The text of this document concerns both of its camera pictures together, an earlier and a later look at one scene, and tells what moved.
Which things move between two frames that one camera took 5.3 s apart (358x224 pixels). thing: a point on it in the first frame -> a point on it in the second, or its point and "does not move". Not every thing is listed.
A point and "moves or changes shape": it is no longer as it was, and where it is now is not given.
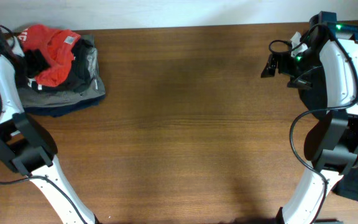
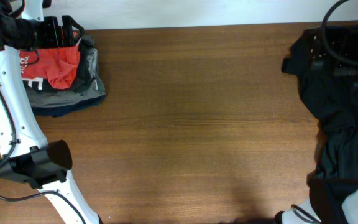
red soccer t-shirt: [56, 46] moves or changes shape
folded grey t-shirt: [91, 88] does not move
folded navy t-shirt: [61, 109] does not move
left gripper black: [37, 65] -> [55, 39]
